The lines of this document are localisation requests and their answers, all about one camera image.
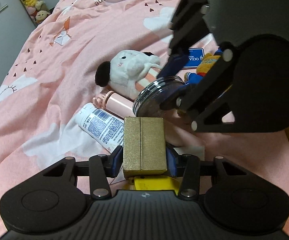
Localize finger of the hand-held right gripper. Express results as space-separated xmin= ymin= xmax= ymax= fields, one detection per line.
xmin=176 ymin=42 xmax=238 ymax=133
xmin=158 ymin=0 xmax=212 ymax=78

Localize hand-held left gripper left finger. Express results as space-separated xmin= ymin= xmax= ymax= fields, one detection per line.
xmin=42 ymin=145 xmax=124 ymax=198

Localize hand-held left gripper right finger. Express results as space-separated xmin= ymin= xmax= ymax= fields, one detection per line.
xmin=166 ymin=147 xmax=249 ymax=198

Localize black box with gold sides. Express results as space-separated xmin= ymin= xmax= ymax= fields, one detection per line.
xmin=123 ymin=116 xmax=167 ymax=179

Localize yellow bear plush blue clothes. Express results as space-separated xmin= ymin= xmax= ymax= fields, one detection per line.
xmin=184 ymin=46 xmax=224 ymax=87

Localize clear round jar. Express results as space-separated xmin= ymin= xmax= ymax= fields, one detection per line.
xmin=132 ymin=75 xmax=185 ymax=117

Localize blue card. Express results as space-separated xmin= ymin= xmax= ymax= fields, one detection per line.
xmin=182 ymin=47 xmax=205 ymax=69

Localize white paper slip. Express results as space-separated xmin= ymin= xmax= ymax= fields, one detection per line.
xmin=173 ymin=146 xmax=205 ymax=159

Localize white tube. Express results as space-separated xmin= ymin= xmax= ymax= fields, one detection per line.
xmin=75 ymin=102 xmax=125 ymax=154

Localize white mouse plush toy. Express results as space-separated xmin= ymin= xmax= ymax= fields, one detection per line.
xmin=95 ymin=49 xmax=162 ymax=99

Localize pink bottle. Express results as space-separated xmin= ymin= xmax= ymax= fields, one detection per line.
xmin=93 ymin=91 xmax=136 ymax=117

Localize pink printed blanket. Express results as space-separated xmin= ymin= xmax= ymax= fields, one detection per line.
xmin=0 ymin=0 xmax=289 ymax=240

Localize column of plush toys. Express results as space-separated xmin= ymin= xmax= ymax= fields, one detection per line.
xmin=8 ymin=0 xmax=50 ymax=27

